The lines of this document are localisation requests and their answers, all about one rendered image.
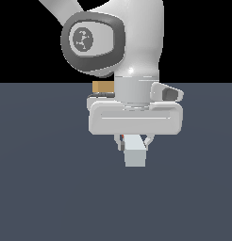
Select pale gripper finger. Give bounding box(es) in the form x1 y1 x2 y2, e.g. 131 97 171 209
140 134 156 150
113 134 126 152

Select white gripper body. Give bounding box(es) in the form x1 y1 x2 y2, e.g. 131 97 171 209
86 94 185 137

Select white and orange peg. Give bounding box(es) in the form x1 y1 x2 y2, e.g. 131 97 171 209
121 135 147 169

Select tan wooden box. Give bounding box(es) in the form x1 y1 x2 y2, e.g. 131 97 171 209
91 80 116 98

